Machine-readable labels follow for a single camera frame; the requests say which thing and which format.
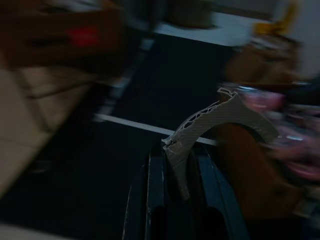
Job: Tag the brown wooden furniture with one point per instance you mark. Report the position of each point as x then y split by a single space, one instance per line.
250 175

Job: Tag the brown box with red label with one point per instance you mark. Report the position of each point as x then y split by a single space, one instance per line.
62 37

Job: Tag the black floor mat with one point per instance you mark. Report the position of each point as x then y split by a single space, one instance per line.
150 100

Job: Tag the grey curved printed plastic piece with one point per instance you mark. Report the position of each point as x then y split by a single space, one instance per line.
225 115

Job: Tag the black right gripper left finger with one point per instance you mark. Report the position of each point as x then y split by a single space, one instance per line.
156 180

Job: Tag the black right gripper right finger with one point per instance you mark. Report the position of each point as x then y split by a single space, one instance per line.
215 190

